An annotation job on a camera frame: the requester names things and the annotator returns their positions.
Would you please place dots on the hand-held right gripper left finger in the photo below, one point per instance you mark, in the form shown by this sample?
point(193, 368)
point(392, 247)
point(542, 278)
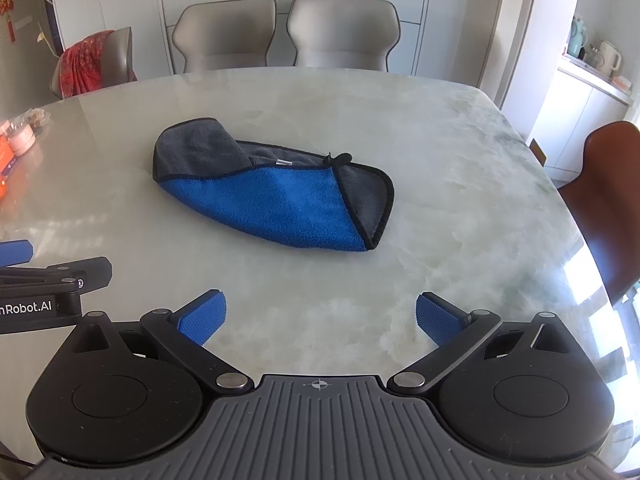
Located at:
point(202, 317)

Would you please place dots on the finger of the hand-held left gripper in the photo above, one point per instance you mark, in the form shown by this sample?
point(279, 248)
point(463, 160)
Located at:
point(75, 272)
point(15, 252)

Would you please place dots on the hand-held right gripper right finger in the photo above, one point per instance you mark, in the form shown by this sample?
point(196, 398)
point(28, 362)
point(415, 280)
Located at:
point(432, 317)

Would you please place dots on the blue and grey towel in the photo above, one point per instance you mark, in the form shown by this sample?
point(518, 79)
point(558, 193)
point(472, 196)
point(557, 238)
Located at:
point(280, 205)

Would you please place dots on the orange box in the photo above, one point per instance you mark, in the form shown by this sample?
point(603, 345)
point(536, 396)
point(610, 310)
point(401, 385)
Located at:
point(6, 160)

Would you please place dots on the red patterned cloth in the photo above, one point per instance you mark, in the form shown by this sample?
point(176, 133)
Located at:
point(85, 65)

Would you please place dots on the brown leather chair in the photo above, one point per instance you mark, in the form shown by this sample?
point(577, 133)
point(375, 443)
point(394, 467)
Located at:
point(612, 200)

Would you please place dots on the beige dining chair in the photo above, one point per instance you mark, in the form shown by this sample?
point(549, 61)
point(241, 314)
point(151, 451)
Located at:
point(125, 60)

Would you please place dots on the white branch decoration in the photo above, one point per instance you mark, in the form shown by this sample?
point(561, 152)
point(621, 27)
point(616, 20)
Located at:
point(47, 30)

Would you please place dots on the white low cabinet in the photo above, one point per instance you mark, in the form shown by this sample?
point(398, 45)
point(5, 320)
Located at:
point(575, 120)

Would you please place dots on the grey padded dining chair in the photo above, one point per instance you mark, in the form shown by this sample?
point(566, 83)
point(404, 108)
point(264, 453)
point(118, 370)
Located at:
point(345, 32)
point(225, 35)

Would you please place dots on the white jug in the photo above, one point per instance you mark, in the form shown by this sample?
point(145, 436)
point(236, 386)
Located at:
point(607, 59)

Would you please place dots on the teal kettle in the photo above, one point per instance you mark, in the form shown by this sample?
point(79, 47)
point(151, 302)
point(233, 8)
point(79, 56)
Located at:
point(577, 40)

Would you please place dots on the red knot wall decoration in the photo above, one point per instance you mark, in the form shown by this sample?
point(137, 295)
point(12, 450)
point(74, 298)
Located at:
point(6, 5)

